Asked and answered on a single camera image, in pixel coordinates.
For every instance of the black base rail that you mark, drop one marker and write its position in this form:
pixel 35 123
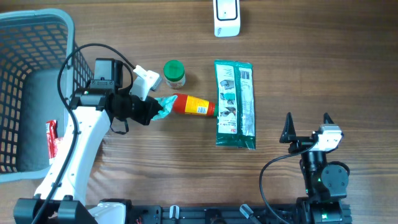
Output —
pixel 291 213

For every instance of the green 3M gloves package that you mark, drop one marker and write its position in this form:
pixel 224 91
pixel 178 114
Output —
pixel 236 119

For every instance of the green lid spice jar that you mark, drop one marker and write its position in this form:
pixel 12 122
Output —
pixel 174 73

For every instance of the red sauce bottle green cap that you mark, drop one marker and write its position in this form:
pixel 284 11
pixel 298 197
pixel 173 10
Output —
pixel 186 104

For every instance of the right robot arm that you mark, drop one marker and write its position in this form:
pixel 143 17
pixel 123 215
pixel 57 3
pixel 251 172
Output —
pixel 325 182

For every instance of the white barcode scanner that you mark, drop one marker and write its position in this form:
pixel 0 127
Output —
pixel 227 18

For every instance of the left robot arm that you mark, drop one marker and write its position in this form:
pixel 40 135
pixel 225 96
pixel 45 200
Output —
pixel 60 198

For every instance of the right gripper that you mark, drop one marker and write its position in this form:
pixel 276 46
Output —
pixel 288 135

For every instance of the orange snack packet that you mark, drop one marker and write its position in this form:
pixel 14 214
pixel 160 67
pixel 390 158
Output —
pixel 56 145

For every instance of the mint wet wipes pack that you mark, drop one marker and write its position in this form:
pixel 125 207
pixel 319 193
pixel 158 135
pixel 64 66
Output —
pixel 166 103

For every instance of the red snack bar wrapper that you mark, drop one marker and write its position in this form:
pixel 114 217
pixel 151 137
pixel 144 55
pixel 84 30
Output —
pixel 51 132

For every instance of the grey plastic mesh basket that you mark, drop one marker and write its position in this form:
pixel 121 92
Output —
pixel 34 70

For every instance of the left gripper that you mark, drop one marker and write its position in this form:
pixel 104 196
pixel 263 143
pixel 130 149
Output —
pixel 152 107

